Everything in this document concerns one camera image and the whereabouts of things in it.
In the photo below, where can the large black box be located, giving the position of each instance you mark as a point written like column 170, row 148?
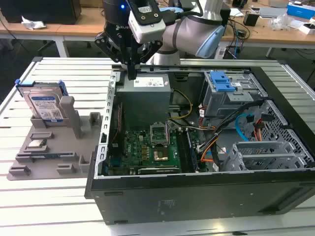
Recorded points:
column 37, row 9

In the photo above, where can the blue cardboard box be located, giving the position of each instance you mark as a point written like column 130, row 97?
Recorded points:
column 300, row 11

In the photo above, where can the hard disk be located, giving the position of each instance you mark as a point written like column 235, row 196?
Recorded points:
column 44, row 104

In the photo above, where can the RAM stick in slot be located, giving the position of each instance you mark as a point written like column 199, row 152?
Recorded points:
column 192, row 152

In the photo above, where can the blue plastic latch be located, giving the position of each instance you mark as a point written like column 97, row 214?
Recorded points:
column 221, row 82

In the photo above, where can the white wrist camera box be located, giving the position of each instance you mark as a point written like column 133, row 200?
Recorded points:
column 147, row 24

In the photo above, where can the small black cube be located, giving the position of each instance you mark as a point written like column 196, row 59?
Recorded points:
column 251, row 19

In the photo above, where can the black RAM slot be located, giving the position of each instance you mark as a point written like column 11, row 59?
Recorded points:
column 181, row 152

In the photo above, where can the grey flat device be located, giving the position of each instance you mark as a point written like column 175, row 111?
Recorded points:
column 273, row 12

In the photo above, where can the black graphics card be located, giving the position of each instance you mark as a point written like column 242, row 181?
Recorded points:
column 157, row 170

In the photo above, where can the grey parts rack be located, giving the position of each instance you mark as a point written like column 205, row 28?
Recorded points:
column 61, row 137

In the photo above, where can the wooden desk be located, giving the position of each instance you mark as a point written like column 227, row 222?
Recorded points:
column 73, row 30

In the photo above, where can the grey drive cage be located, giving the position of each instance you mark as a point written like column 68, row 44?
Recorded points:
column 221, row 103

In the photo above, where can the grey disk bay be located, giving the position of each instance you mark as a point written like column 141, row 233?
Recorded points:
column 265, row 162
column 261, row 147

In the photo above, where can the clear plastic bag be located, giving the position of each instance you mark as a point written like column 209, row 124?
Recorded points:
column 281, row 20

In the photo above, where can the small white box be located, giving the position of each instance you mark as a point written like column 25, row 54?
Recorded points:
column 306, row 28

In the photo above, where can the black PC case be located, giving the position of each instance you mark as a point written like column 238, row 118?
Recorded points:
column 197, row 196

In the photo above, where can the green motherboard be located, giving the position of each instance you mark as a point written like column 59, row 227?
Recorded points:
column 137, row 148

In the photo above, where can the CPU socket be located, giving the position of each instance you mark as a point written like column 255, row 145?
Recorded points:
column 160, row 155

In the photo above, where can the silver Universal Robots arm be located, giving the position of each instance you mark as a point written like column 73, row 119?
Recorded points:
column 189, row 32

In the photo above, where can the silver CPU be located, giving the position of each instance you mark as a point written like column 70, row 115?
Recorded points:
column 37, row 143

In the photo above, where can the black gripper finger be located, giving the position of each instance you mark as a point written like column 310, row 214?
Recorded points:
column 110, row 48
column 151, row 52

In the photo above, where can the grey power supply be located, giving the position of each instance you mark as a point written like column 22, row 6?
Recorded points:
column 142, row 105

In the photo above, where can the white crumpled paper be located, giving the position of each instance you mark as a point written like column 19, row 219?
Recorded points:
column 33, row 24

